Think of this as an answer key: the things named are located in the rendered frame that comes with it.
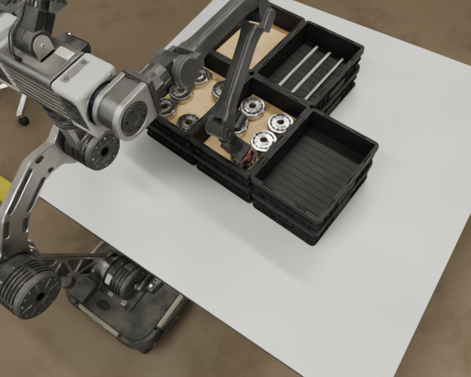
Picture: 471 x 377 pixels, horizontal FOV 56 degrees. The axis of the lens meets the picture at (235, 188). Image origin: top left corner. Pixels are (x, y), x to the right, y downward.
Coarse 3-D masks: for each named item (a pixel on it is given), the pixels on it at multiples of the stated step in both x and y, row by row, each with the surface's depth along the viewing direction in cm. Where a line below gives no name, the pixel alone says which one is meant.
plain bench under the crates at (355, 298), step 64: (384, 64) 212; (448, 64) 209; (384, 128) 193; (448, 128) 191; (64, 192) 187; (128, 192) 185; (192, 192) 183; (384, 192) 177; (448, 192) 176; (128, 256) 171; (192, 256) 169; (256, 256) 167; (320, 256) 166; (384, 256) 164; (448, 256) 163; (256, 320) 155; (320, 320) 154; (384, 320) 153
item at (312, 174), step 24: (312, 120) 176; (288, 144) 169; (312, 144) 176; (336, 144) 175; (360, 144) 167; (264, 168) 162; (288, 168) 171; (312, 168) 170; (336, 168) 169; (264, 192) 161; (288, 192) 165; (312, 192) 165; (336, 192) 164; (288, 216) 161
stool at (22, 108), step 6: (0, 0) 253; (6, 0) 253; (12, 0) 255; (0, 90) 304; (24, 96) 298; (24, 102) 295; (18, 108) 293; (24, 108) 294; (18, 114) 290; (24, 120) 294
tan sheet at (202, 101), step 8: (216, 80) 196; (224, 80) 195; (200, 88) 194; (208, 88) 194; (168, 96) 193; (200, 96) 192; (208, 96) 191; (176, 104) 190; (184, 104) 190; (192, 104) 190; (200, 104) 189; (208, 104) 189; (184, 112) 188; (192, 112) 187; (200, 112) 187; (176, 120) 186
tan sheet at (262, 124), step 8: (256, 96) 190; (272, 112) 185; (280, 112) 184; (248, 120) 183; (256, 120) 183; (264, 120) 183; (256, 128) 181; (264, 128) 181; (248, 136) 179; (208, 144) 179; (216, 144) 178; (224, 152) 176
